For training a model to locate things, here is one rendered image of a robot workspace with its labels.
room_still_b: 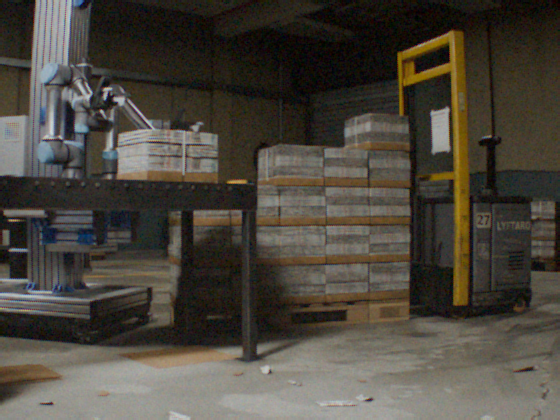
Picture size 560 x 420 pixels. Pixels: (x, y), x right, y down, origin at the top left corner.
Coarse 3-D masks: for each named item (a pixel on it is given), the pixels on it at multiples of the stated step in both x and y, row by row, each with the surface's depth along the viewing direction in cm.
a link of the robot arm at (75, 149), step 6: (66, 144) 351; (72, 144) 353; (78, 144) 355; (72, 150) 352; (78, 150) 355; (72, 156) 352; (78, 156) 355; (66, 162) 351; (72, 162) 353; (78, 162) 355
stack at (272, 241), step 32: (288, 192) 406; (320, 192) 413; (352, 192) 420; (224, 256) 392; (256, 256) 399; (288, 256) 406; (320, 256) 412; (224, 288) 392; (288, 288) 406; (320, 288) 412; (352, 288) 419; (224, 320) 428; (288, 320) 405; (352, 320) 419
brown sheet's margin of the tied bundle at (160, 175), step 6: (120, 174) 312; (126, 174) 308; (132, 174) 303; (138, 174) 299; (144, 174) 295; (150, 174) 295; (156, 174) 297; (162, 174) 299; (168, 174) 301; (174, 174) 303; (156, 180) 297; (162, 180) 299; (168, 180) 301; (174, 180) 303
